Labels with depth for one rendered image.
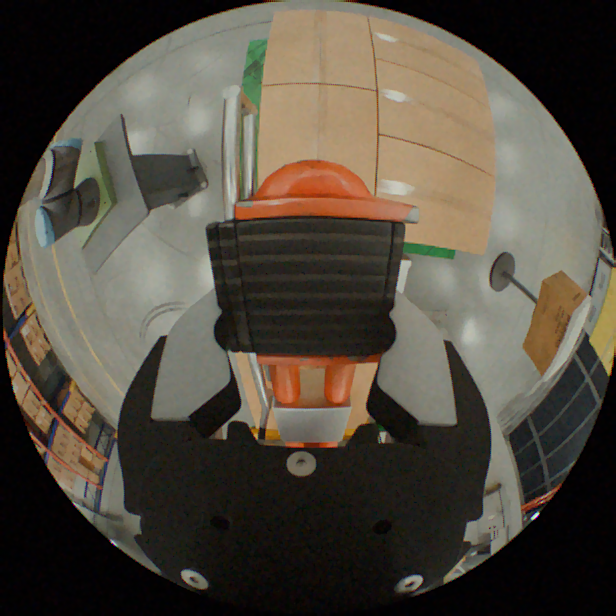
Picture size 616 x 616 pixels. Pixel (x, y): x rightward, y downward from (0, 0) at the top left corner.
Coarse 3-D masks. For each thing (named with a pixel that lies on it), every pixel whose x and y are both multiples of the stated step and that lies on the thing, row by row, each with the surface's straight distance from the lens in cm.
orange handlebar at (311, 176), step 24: (288, 168) 10; (312, 168) 10; (336, 168) 10; (264, 192) 10; (288, 192) 10; (312, 192) 10; (336, 192) 10; (360, 192) 10; (288, 384) 16; (336, 384) 16
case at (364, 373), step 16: (240, 352) 53; (240, 368) 58; (304, 368) 54; (320, 368) 54; (368, 368) 57; (352, 384) 61; (368, 384) 62; (256, 400) 69; (272, 400) 67; (352, 400) 68; (256, 416) 78; (272, 416) 76; (352, 416) 77; (368, 416) 80
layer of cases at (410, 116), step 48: (288, 48) 99; (336, 48) 99; (384, 48) 107; (432, 48) 126; (288, 96) 84; (336, 96) 84; (384, 96) 89; (432, 96) 101; (480, 96) 126; (288, 144) 78; (336, 144) 78; (384, 144) 82; (432, 144) 91; (480, 144) 110; (384, 192) 81; (432, 192) 89; (480, 192) 105; (432, 240) 92; (480, 240) 109
